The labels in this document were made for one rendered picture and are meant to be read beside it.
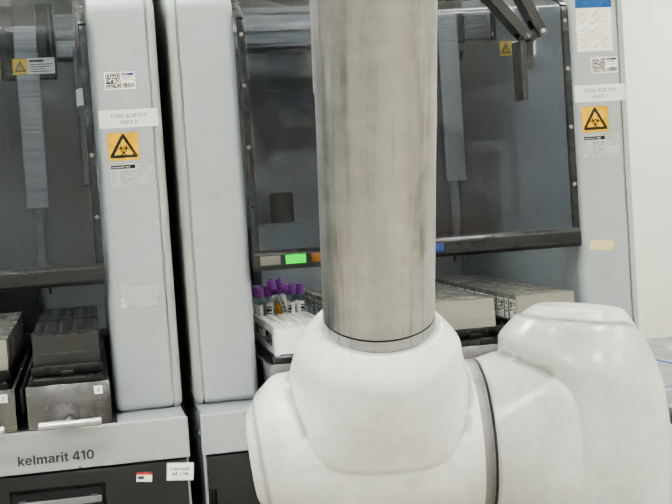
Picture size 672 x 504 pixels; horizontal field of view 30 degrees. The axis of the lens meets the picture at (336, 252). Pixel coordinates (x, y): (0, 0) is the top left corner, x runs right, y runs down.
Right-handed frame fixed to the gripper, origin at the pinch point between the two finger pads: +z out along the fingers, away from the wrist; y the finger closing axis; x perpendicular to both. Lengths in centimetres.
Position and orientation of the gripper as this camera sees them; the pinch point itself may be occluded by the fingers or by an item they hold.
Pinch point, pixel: (466, 94)
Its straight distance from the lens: 150.4
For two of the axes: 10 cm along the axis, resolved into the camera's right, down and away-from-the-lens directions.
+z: 0.7, 10.0, 0.5
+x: -2.0, -0.4, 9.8
